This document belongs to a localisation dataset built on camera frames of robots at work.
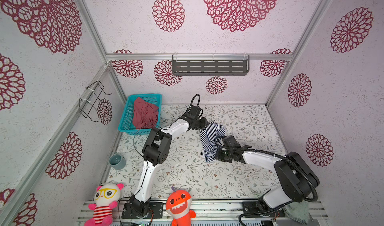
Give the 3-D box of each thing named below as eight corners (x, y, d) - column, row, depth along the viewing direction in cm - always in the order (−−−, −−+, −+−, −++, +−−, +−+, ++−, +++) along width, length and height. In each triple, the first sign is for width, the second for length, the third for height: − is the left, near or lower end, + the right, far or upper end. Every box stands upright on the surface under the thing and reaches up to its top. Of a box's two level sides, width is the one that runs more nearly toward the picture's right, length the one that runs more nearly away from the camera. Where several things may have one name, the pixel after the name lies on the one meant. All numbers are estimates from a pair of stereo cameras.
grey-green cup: (112, 170, 89) (106, 164, 83) (116, 159, 94) (111, 153, 88) (124, 170, 89) (119, 164, 83) (127, 159, 94) (123, 153, 88)
